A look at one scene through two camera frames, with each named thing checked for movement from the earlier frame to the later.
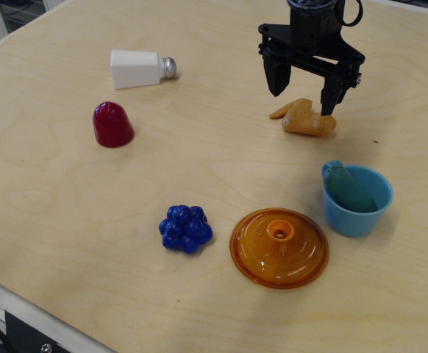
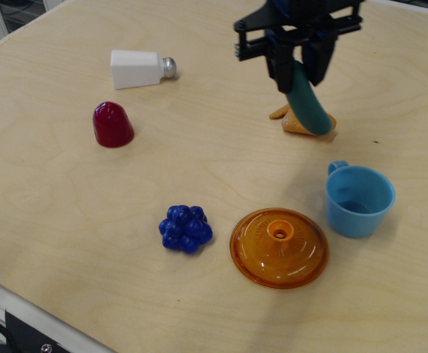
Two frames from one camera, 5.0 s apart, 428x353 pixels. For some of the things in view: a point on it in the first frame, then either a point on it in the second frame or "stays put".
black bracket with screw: [21, 337] stays put
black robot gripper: [314, 41] → [290, 20]
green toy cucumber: [347, 193] → [307, 102]
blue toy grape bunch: [186, 228] stays put
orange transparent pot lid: [280, 247] stays put
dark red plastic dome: [112, 126] stays put
